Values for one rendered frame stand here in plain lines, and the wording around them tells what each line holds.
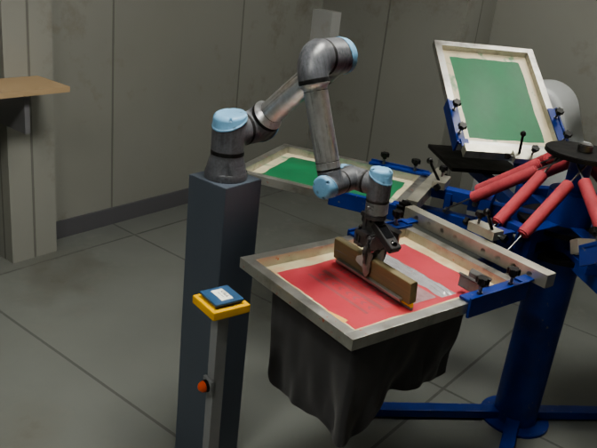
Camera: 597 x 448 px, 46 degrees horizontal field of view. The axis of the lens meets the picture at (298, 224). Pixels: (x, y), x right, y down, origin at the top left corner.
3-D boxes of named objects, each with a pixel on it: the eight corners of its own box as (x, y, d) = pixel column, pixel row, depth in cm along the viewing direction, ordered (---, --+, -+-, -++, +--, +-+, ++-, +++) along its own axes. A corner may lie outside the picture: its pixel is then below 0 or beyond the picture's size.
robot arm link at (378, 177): (376, 163, 229) (399, 169, 224) (371, 195, 233) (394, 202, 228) (362, 166, 223) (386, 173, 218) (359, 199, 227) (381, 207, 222)
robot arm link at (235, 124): (202, 148, 243) (204, 108, 238) (229, 141, 253) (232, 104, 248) (228, 156, 236) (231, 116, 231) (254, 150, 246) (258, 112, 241)
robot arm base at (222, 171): (195, 174, 246) (196, 147, 243) (225, 167, 257) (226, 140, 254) (226, 187, 238) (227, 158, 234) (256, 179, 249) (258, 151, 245)
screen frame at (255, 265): (351, 351, 197) (353, 340, 195) (239, 267, 239) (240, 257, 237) (524, 294, 243) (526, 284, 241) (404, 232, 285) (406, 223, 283)
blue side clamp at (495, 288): (467, 318, 225) (472, 299, 222) (456, 311, 228) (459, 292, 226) (525, 299, 242) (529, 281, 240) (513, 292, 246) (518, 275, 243)
